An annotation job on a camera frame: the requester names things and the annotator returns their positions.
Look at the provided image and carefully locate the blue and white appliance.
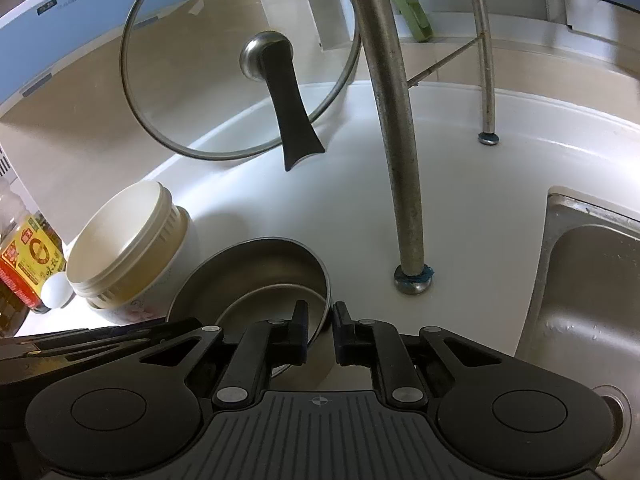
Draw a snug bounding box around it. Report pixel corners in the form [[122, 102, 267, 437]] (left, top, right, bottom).
[[0, 0, 198, 111]]

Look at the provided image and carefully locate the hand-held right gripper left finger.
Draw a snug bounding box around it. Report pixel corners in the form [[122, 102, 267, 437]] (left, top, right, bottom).
[[139, 300, 309, 409]]

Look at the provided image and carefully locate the red label oil bottle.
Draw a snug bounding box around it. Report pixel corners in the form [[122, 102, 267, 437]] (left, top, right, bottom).
[[0, 182, 66, 338]]

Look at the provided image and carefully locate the white floral bowl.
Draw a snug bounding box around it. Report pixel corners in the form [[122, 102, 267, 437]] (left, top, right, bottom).
[[90, 207, 201, 326]]

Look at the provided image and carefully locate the metal dish rack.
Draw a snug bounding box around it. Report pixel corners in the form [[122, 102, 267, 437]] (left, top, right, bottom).
[[341, 0, 502, 297]]

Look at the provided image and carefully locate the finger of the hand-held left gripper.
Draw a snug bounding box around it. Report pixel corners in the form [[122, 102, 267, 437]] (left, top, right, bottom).
[[0, 319, 203, 363]]

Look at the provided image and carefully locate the pale egg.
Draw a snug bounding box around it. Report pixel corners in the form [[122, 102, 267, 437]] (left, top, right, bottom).
[[41, 272, 76, 309]]

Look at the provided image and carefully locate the green cutting board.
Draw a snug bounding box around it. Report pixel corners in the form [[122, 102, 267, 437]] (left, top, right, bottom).
[[379, 0, 433, 43]]

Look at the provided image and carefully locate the steel sink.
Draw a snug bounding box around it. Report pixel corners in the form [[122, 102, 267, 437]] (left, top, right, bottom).
[[515, 186, 640, 466]]

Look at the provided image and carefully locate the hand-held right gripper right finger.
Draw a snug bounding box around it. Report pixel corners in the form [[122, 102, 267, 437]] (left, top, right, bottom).
[[332, 301, 504, 405]]

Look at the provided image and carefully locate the glass pot lid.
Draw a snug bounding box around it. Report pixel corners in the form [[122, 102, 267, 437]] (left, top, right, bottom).
[[120, 0, 362, 173]]

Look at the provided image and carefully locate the steel bowl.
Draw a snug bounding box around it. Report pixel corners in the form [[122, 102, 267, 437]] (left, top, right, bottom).
[[165, 237, 332, 391]]

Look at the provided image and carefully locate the beige bowl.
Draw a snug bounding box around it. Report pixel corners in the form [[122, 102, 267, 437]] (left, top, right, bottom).
[[65, 180, 191, 311]]

